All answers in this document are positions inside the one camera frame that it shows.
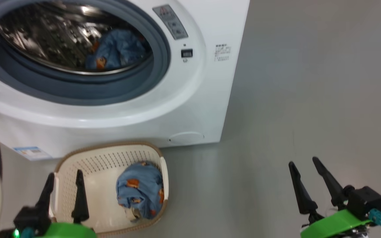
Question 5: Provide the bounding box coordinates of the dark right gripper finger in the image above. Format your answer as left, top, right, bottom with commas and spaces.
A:
312, 157, 349, 211
288, 161, 318, 216

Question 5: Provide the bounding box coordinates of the teal left cable connector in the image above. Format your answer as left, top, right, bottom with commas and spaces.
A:
20, 226, 36, 238

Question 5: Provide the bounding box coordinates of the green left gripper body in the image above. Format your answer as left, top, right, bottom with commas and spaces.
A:
40, 222, 97, 238

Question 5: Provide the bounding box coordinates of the grey instruction plate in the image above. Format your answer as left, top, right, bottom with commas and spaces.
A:
152, 4, 189, 40

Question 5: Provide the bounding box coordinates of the cream perforated laundry basket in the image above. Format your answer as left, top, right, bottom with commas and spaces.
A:
49, 142, 169, 238

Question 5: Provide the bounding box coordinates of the blue bear print garment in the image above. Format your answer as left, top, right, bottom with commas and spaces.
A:
85, 29, 147, 71
116, 162, 165, 220

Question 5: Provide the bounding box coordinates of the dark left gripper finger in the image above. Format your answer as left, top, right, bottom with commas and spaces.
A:
34, 172, 55, 216
71, 169, 90, 224

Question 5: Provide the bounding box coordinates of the small printed text label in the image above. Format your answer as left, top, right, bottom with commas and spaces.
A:
215, 44, 231, 62

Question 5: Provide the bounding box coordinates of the round white filter cover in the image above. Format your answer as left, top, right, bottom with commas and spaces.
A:
169, 132, 205, 144

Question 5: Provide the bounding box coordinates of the white front-load washing machine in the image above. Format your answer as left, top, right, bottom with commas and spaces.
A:
0, 0, 250, 161

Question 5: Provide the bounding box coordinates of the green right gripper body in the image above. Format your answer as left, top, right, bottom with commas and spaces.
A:
300, 209, 373, 238

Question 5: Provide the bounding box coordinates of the blue energy label sticker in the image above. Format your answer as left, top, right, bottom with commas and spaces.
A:
13, 146, 51, 161

